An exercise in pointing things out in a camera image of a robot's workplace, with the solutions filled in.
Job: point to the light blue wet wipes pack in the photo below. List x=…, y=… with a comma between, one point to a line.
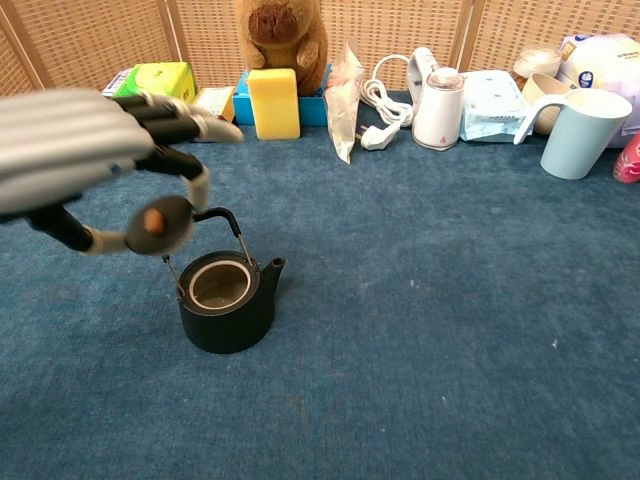
x=492, y=107

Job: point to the brown snack carton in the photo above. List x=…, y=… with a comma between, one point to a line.
x=217, y=100

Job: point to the wicker folding screen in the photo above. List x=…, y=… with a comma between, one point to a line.
x=90, y=40

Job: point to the beige cup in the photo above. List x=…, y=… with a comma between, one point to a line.
x=542, y=90

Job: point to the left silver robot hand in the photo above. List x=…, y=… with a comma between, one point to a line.
x=65, y=145

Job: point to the blue plastic box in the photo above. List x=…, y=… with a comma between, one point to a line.
x=312, y=110

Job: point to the pink egg-shaped toy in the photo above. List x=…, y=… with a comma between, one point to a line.
x=630, y=162

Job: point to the yellow sponge block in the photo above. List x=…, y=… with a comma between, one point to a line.
x=273, y=102

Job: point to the black teapot lid orange knob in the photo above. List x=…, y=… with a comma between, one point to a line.
x=170, y=235

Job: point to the white small electric bottle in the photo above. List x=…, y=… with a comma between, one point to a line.
x=437, y=115

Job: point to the white and purple bag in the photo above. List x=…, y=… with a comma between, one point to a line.
x=605, y=62

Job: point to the small white lidded jar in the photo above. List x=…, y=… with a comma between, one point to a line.
x=537, y=61

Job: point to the green tissue box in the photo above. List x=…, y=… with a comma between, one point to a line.
x=160, y=80

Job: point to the brown capybara plush toy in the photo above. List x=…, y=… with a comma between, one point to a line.
x=285, y=40

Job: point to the blue table cloth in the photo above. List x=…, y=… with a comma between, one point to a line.
x=400, y=300

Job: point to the clear plastic bag package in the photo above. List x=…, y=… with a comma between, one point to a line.
x=342, y=110

